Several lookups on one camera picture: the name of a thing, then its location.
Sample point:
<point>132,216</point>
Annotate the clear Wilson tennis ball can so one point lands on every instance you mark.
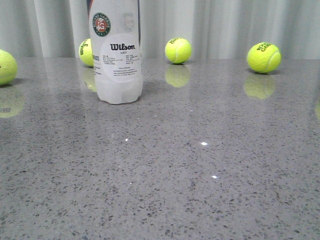
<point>115,32</point>

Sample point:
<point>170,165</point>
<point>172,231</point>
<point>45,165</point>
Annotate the middle yellow tennis ball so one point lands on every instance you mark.
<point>178,50</point>

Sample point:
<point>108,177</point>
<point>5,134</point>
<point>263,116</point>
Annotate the grey-white curtain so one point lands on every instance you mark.
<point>216,29</point>

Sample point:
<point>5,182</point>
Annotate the right yellow tennis ball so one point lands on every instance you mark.
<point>264,57</point>

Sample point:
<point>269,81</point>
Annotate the far-left yellow tennis ball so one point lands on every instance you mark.
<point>8,68</point>

